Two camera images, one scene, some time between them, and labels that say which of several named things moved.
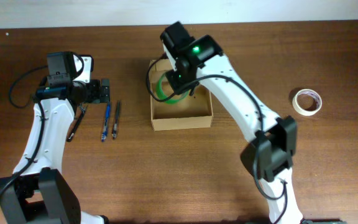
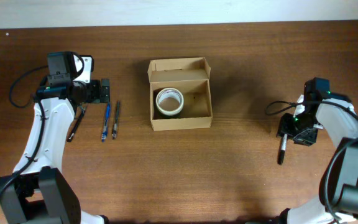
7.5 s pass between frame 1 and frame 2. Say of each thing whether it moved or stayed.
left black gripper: stayed
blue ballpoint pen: stayed
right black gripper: moved
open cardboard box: stayed
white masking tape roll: moved
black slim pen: stayed
